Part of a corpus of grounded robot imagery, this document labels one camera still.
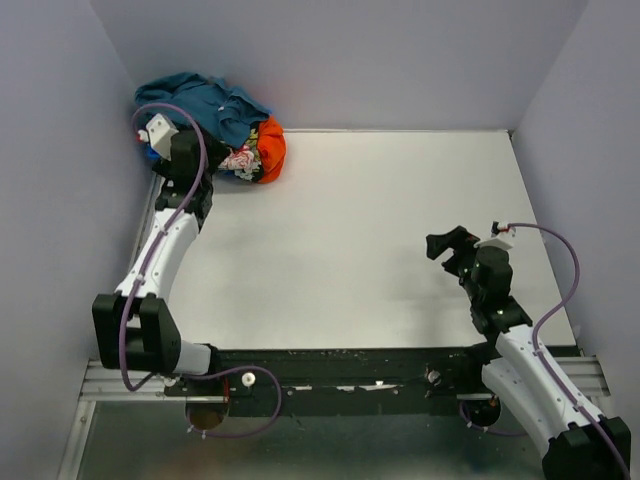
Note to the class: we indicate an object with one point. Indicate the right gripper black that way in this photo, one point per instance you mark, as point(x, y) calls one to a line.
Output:
point(458, 238)

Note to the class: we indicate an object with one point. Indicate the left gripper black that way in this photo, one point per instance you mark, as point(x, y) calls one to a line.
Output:
point(216, 151)

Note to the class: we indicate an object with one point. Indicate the teal blue t shirt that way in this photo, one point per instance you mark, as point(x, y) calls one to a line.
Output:
point(227, 113)

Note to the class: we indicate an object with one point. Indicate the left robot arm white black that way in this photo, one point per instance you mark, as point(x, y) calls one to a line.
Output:
point(134, 323)

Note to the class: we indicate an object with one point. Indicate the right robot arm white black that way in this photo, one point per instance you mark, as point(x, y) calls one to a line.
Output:
point(574, 438)

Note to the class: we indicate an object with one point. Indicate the black floral t shirt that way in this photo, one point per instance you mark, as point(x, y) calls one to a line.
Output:
point(245, 162)

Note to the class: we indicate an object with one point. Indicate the orange t shirt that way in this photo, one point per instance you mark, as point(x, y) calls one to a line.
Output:
point(272, 148)

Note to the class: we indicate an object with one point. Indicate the blue plastic bin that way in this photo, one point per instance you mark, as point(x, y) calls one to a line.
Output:
point(151, 154)

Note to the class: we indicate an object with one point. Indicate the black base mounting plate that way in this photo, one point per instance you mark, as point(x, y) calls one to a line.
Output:
point(350, 382)

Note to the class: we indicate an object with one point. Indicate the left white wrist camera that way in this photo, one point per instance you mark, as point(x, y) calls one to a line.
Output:
point(157, 135)

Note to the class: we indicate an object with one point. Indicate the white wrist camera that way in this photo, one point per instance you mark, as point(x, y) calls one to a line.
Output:
point(157, 135)
point(502, 236)

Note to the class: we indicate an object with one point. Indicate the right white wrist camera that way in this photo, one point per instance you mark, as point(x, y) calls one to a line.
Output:
point(502, 236)

